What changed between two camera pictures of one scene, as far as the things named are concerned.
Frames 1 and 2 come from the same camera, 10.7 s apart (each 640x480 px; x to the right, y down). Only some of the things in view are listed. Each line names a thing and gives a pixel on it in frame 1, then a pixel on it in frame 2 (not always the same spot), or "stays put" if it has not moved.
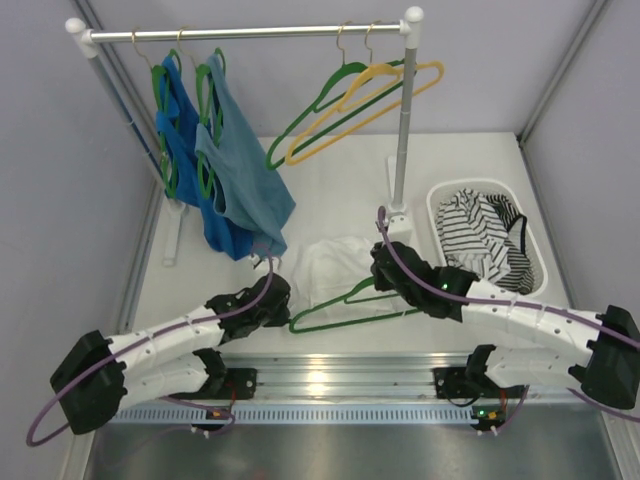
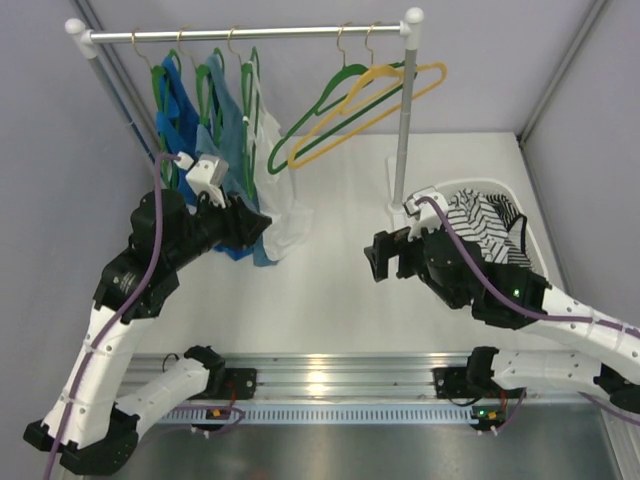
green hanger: [347, 300] → [246, 70]
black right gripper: [380, 282] → [379, 253]
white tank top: [330, 267] → [283, 213]
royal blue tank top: [185, 176] stays put
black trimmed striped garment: [520, 277] stays put
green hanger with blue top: [160, 76] stays put
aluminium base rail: [372, 379] stays put
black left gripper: [275, 298] → [239, 220]
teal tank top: [252, 184] stays put
